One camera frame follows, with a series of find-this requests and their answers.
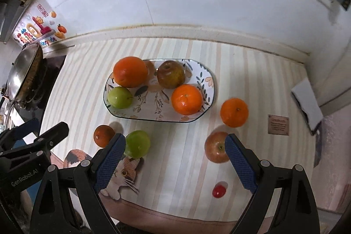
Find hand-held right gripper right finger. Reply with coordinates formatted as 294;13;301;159
224;133;321;234

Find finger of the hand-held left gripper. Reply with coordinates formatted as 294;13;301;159
0;122;70;161
0;118;39;151

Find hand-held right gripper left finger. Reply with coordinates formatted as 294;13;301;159
29;133;127;234

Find small dark orange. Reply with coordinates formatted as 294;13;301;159
93;125;116;148

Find red apple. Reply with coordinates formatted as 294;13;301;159
204;132;230;163

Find red cherry tomato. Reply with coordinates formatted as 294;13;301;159
213;185;227;198

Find green apple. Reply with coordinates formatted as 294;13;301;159
123;130;151;159
107;86;134;109

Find mandarin orange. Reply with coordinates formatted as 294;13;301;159
220;98;249;128
171;84;203;115

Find floral ceramic plate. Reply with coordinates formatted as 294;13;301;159
103;59;218;123

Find black gas stove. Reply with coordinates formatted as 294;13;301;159
11;54;68;120

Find brown label patch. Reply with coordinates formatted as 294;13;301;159
268;114;290;136

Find steel wok with lid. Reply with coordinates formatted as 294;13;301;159
5;42;44;102

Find striped cat print mat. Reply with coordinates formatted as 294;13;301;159
41;37;320;226

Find green apple on plate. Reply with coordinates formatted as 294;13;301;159
107;86;134;109

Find black smartphone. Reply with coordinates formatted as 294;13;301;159
295;97;324;136

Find large orange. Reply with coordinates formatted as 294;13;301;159
113;57;149;88

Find brownish apple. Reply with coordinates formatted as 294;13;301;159
156;60;186;89

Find range hood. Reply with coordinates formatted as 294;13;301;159
0;0;35;44

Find colourful wall stickers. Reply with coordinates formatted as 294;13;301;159
13;4;68;47

